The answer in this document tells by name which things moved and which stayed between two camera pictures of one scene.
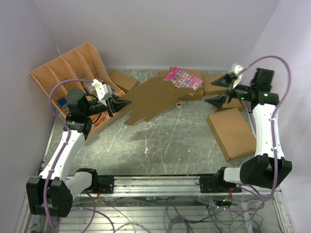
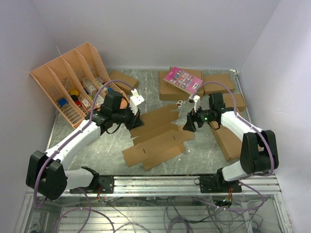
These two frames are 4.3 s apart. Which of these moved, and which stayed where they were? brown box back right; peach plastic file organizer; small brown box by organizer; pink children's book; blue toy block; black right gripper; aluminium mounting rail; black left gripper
Moved: black left gripper; black right gripper
Stayed: aluminium mounting rail; small brown box by organizer; pink children's book; brown box back right; blue toy block; peach plastic file organizer
